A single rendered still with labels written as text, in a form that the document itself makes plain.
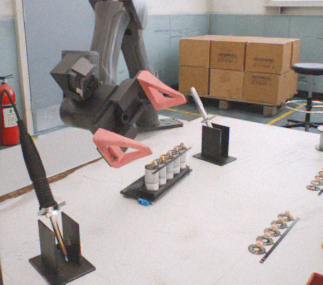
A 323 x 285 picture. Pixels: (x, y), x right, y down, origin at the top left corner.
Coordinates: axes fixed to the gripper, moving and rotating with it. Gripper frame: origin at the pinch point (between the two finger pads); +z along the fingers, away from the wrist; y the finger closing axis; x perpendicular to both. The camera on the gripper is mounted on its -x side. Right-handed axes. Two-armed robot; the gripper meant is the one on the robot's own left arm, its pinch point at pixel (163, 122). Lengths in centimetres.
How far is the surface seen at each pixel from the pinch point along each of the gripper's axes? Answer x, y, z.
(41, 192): -2.3, -16.0, -9.4
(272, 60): 213, 263, -132
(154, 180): 15.1, -1.1, -8.9
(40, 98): 126, 106, -267
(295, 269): 17.9, -7.2, 17.5
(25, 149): -6.3, -12.6, -12.6
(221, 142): 29.9, 20.1, -10.9
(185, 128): 39, 30, -30
